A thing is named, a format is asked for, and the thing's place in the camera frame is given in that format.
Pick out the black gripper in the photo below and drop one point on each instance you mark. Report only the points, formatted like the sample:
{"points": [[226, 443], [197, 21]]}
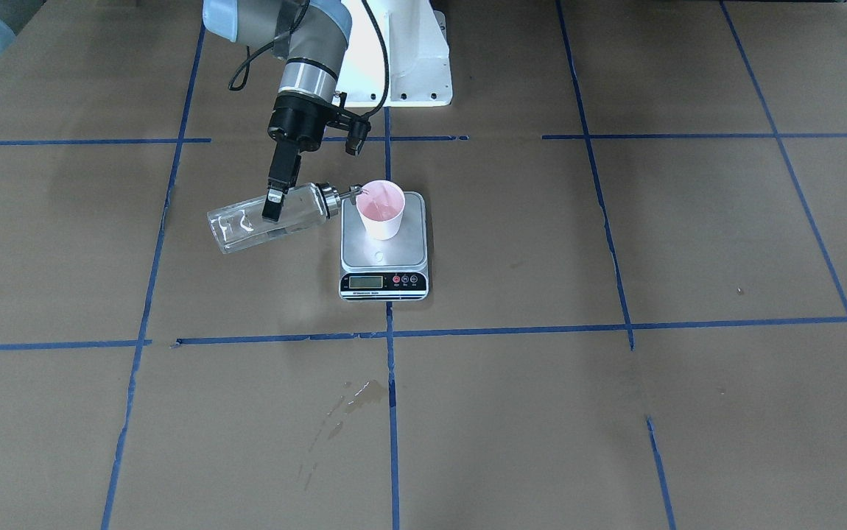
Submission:
{"points": [[297, 122]]}

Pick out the clear glass sauce bottle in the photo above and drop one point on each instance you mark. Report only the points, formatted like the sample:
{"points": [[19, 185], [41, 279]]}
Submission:
{"points": [[259, 220]]}

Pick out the pink paper cup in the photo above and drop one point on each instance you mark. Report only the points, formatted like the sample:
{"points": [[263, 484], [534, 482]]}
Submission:
{"points": [[381, 206]]}

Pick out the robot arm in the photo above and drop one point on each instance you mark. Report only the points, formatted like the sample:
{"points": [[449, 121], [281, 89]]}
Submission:
{"points": [[310, 38]]}

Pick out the digital kitchen scale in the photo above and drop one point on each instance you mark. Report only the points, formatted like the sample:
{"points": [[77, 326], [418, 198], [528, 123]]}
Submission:
{"points": [[391, 269]]}

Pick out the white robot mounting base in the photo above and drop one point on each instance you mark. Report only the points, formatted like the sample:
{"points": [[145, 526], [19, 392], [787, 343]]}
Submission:
{"points": [[398, 56]]}

